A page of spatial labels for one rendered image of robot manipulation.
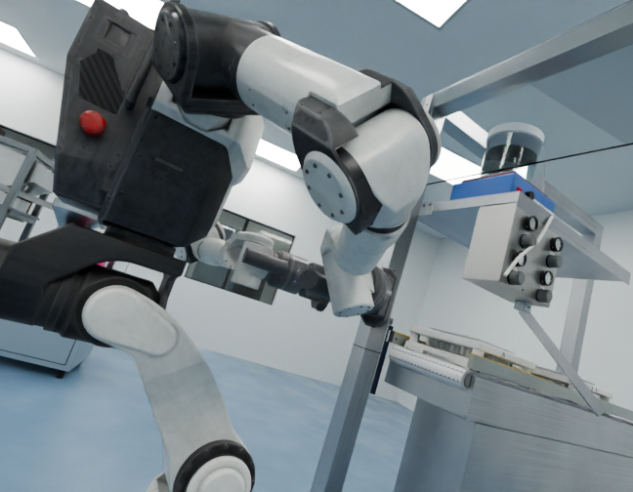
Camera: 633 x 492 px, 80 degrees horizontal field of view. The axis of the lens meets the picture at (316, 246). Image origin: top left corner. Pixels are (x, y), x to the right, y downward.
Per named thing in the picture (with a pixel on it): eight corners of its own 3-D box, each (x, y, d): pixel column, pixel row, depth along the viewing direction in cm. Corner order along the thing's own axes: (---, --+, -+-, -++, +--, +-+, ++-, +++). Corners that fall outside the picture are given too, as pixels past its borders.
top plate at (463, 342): (460, 349, 123) (461, 343, 124) (535, 370, 102) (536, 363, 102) (407, 330, 112) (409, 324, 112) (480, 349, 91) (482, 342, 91)
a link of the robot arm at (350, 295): (378, 255, 68) (358, 233, 59) (394, 311, 64) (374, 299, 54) (322, 273, 72) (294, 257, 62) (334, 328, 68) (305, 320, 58)
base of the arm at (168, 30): (195, 65, 41) (162, -21, 43) (165, 131, 51) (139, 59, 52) (300, 76, 51) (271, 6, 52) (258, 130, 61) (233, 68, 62)
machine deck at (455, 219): (516, 205, 90) (520, 190, 90) (405, 217, 122) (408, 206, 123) (629, 285, 118) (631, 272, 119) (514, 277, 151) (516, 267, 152)
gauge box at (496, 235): (499, 281, 86) (518, 201, 90) (461, 278, 95) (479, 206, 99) (550, 307, 96) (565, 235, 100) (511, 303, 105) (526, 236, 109)
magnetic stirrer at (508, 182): (515, 196, 94) (522, 165, 96) (446, 205, 113) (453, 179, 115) (556, 226, 103) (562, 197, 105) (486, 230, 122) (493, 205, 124)
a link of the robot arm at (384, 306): (368, 264, 81) (349, 247, 71) (412, 273, 76) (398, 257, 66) (352, 320, 79) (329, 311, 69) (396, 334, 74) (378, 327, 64)
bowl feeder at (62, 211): (23, 243, 257) (47, 193, 264) (43, 247, 291) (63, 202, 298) (99, 266, 271) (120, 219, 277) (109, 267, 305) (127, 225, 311)
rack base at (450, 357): (456, 364, 122) (458, 357, 123) (531, 389, 101) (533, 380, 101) (403, 347, 111) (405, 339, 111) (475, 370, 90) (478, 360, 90)
